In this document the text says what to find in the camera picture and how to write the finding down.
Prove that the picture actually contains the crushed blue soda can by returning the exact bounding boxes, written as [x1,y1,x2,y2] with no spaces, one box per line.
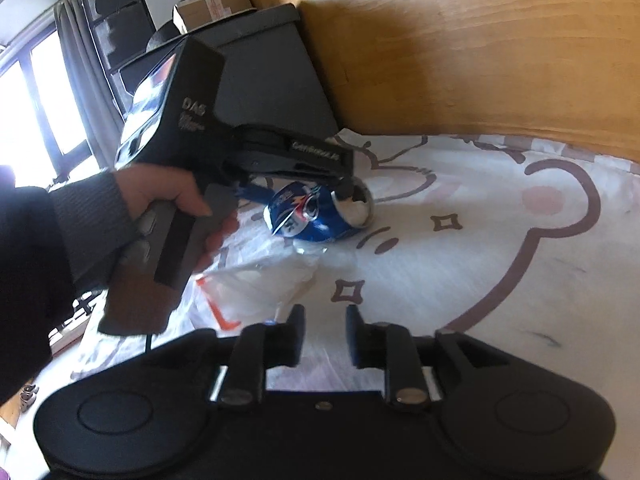
[264,179,374,243]

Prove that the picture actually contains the dark sleeved left forearm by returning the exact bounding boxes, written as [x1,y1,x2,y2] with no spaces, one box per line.
[1,172,138,402]

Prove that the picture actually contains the left hand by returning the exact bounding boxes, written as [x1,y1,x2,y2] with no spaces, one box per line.
[113,164,239,274]

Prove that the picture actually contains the clear plastic bag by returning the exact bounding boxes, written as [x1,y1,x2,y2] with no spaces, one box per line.
[71,194,331,380]

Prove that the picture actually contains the brown white curtain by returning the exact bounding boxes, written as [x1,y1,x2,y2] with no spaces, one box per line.
[53,0,122,168]

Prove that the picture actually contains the brown cardboard box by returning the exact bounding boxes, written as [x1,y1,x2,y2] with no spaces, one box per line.
[172,0,254,34]

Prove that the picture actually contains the black shelf unit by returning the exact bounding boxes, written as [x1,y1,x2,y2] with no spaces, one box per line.
[81,0,155,115]

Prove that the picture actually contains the white purple patterned blanket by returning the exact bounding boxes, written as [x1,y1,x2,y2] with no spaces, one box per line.
[69,129,640,480]

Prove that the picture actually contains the wooden headboard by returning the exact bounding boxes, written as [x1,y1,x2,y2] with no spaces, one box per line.
[253,0,639,160]

